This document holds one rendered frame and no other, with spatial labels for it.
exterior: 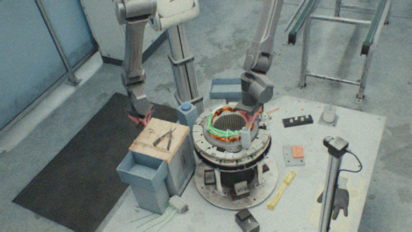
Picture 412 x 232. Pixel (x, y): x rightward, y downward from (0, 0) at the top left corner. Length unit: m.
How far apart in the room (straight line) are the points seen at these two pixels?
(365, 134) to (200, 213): 0.90
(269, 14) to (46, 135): 2.69
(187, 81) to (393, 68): 2.31
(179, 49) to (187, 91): 0.25
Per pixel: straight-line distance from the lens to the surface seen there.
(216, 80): 1.92
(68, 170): 3.21
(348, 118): 2.13
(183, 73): 1.92
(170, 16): 1.71
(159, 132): 1.69
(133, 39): 1.23
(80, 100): 3.82
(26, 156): 3.52
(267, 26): 1.26
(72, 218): 2.92
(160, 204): 1.72
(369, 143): 2.02
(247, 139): 1.49
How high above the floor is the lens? 2.24
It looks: 43 degrees down
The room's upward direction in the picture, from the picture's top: 9 degrees counter-clockwise
